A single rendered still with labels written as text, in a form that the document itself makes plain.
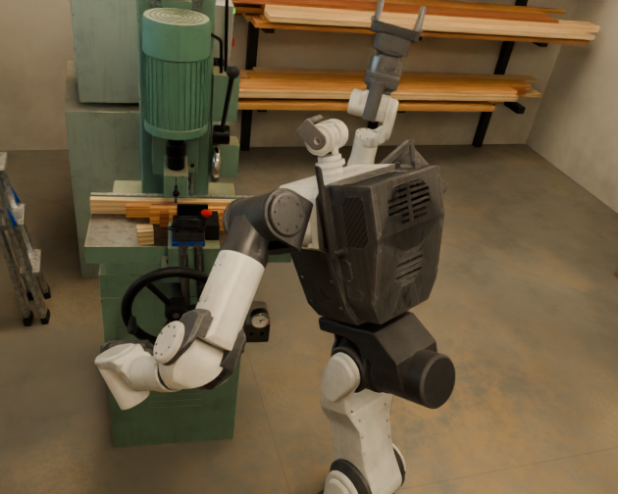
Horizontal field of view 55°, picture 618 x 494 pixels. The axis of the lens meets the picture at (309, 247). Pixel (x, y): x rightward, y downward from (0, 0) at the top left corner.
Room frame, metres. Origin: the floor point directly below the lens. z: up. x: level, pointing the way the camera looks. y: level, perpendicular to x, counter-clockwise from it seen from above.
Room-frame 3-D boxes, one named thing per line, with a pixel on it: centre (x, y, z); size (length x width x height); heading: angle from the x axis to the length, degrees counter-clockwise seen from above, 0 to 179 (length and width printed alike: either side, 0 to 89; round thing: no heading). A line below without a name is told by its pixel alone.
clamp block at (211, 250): (1.39, 0.33, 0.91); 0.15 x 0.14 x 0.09; 106
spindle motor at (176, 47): (1.56, 0.43, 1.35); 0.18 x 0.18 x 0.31
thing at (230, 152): (1.78, 0.33, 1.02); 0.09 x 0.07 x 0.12; 106
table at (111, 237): (1.47, 0.35, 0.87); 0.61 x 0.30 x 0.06; 106
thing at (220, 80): (1.81, 0.34, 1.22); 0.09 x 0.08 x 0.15; 16
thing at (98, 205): (1.59, 0.39, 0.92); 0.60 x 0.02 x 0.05; 106
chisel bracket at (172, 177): (1.58, 0.43, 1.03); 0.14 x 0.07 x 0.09; 16
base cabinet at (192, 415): (1.67, 0.46, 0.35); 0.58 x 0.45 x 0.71; 16
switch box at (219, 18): (1.91, 0.38, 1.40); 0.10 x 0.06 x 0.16; 16
